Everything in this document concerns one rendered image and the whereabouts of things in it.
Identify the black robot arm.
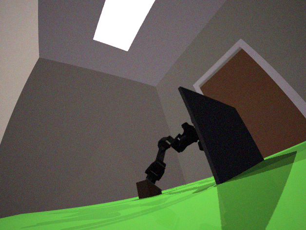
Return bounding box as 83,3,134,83
145,122,196,184

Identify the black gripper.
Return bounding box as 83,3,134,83
186,128,204,151

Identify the grey flat panel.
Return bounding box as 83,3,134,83
178,86,264,185

